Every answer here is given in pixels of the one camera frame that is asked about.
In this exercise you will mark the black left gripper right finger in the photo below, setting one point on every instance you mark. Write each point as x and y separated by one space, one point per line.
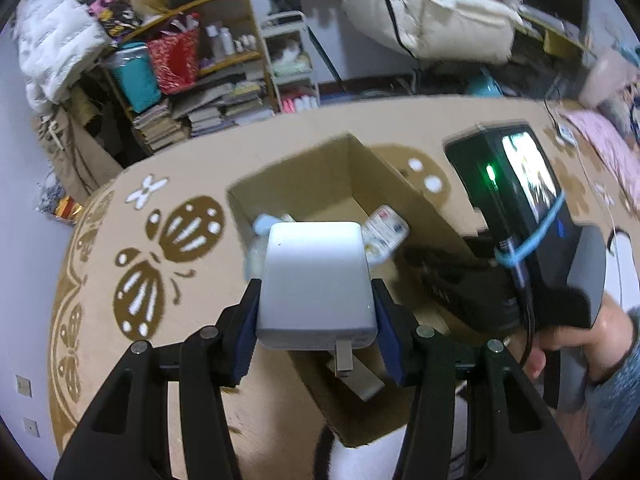
510 433

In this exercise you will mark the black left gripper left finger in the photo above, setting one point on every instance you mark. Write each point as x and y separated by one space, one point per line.
124 433

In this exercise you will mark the cardboard box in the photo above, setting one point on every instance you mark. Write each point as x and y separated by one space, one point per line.
344 180

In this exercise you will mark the white tall power adapter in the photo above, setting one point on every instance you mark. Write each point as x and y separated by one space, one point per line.
316 292

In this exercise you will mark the light blue small bottle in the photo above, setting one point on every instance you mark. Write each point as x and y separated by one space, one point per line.
263 223

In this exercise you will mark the clear cartoon earbuds case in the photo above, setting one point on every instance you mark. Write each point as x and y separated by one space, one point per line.
255 258

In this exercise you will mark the person's right hand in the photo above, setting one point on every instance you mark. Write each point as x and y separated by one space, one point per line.
605 346

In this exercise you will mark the white remote control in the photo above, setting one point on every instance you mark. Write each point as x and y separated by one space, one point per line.
383 233

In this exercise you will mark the beige patterned rug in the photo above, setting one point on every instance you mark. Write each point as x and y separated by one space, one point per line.
159 251

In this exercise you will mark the teal fan base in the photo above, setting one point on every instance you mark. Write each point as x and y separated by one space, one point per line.
483 85

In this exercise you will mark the bag of snacks on floor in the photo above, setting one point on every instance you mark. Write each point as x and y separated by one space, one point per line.
53 201

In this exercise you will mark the beige hanging coat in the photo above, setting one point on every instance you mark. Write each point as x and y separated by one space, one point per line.
79 162

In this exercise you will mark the stack of books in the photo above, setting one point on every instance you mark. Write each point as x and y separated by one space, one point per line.
157 129

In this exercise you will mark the cream padded recliner chair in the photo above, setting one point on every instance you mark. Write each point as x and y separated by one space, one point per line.
439 30

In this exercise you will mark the white rolling cart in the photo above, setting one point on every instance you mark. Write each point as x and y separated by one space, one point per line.
286 40

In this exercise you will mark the teal storage container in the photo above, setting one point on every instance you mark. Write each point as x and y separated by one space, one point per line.
131 66

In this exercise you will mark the red patterned gift bag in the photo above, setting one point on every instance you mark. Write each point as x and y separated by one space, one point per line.
175 62

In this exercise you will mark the wooden bookshelf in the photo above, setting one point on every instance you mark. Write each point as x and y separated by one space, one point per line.
233 81

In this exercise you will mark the white puffer jacket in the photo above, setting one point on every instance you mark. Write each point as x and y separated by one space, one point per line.
56 41

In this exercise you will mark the wall outlet lower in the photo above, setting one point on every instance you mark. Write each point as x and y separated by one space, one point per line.
31 427

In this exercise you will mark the wall outlet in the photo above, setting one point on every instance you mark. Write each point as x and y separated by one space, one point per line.
23 386
31 427

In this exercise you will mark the wall outlet upper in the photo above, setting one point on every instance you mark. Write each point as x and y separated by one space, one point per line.
23 386

